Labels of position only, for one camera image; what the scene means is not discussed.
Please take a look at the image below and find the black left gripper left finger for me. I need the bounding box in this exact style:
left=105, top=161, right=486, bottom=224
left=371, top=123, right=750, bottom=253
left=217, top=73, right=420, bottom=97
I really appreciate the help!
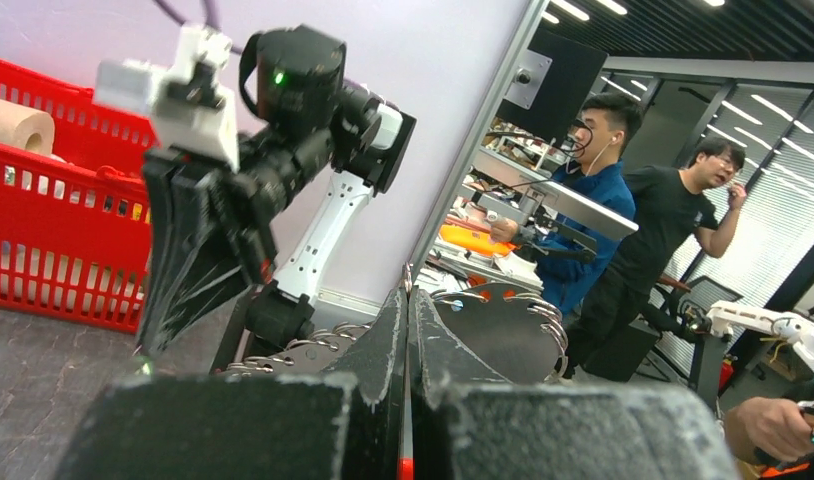
left=55, top=288, right=408, bottom=479

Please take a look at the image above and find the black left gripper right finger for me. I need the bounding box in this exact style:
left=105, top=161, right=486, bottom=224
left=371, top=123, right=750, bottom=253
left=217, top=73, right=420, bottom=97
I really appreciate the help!
left=409, top=289, right=739, bottom=479

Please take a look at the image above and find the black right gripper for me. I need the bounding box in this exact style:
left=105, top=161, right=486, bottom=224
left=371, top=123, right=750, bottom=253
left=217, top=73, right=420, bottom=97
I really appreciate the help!
left=138, top=130, right=335, bottom=355

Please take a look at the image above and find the red grey key organizer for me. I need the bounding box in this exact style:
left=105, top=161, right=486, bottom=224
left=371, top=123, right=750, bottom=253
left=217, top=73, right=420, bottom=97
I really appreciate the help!
left=225, top=282, right=568, bottom=384

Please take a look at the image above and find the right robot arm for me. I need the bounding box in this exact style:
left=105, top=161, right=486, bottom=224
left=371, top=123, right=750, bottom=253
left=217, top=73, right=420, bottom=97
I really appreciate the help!
left=136, top=24, right=416, bottom=375

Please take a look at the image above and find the red plastic basket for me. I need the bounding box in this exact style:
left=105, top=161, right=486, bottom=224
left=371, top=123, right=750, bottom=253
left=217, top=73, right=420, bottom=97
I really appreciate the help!
left=0, top=59, right=155, bottom=334

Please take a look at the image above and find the beige toilet paper roll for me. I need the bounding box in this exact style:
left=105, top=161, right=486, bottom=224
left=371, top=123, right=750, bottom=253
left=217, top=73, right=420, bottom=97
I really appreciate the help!
left=0, top=99, right=55, bottom=156

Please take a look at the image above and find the man in blue jacket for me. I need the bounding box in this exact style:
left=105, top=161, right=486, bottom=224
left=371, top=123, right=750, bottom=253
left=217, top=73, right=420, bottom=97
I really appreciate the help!
left=490, top=93, right=643, bottom=315

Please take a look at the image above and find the man in black shirt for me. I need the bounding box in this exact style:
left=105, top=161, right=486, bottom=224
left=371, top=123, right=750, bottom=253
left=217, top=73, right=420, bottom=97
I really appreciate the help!
left=561, top=136, right=747, bottom=383

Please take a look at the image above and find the black monitor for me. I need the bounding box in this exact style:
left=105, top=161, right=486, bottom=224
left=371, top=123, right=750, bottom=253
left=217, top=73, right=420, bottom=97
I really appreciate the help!
left=496, top=30, right=608, bottom=147

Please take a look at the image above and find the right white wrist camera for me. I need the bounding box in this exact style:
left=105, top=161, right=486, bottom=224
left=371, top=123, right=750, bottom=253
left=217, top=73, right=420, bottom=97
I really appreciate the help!
left=93, top=23, right=240, bottom=173

